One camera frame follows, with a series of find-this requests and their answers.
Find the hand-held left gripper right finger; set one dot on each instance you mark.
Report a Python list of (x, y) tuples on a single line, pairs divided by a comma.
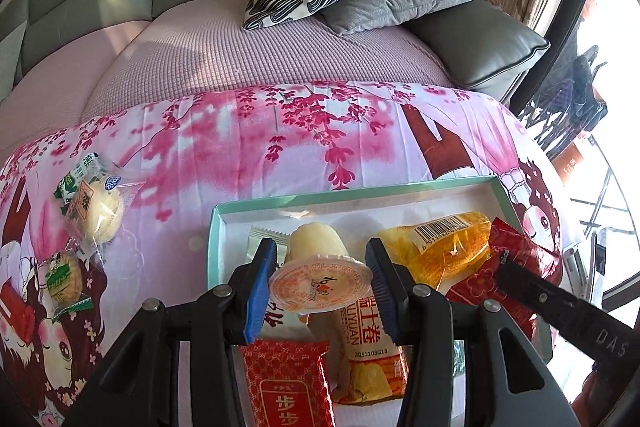
[(385, 292)]

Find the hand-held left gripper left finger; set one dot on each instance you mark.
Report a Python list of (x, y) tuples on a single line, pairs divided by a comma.
[(260, 287)]

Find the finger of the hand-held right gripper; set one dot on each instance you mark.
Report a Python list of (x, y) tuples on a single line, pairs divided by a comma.
[(550, 302)]

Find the white orange snack packet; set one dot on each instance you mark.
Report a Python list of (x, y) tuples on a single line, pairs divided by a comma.
[(280, 322)]

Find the orange jelly cup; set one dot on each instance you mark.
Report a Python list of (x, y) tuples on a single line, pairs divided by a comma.
[(320, 287)]

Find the orange packet with barcode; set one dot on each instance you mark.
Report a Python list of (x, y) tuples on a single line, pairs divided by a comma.
[(440, 252)]

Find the red shiny snack packet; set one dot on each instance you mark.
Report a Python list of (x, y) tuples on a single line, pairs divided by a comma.
[(480, 307)]

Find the white box with teal rim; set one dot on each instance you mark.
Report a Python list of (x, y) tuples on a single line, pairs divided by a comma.
[(350, 212)]

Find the red patterned snack packet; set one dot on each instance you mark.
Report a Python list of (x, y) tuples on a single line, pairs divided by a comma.
[(285, 382)]

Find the green white snack packet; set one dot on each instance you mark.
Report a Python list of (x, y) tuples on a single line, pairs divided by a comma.
[(459, 357)]

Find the pale snack packet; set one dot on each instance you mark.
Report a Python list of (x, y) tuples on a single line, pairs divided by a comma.
[(267, 238)]

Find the egg roll snack packet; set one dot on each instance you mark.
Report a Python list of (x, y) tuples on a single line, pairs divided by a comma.
[(370, 357)]

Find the pink printed blanket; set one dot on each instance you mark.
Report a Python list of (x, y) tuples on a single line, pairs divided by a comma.
[(250, 147)]

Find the brown box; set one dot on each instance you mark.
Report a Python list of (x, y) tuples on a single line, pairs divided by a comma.
[(570, 162)]

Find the bun in clear packet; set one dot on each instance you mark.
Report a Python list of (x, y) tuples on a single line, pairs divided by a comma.
[(100, 207)]

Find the small cake green label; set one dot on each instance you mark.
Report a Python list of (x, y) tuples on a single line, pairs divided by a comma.
[(62, 277)]

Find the black metal rack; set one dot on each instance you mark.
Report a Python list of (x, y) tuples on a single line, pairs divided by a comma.
[(575, 82)]

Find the pink sofa cover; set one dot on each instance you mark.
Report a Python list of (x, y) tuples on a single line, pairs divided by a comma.
[(300, 57)]

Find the dark window frame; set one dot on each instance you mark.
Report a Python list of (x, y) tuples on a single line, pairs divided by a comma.
[(565, 32)]

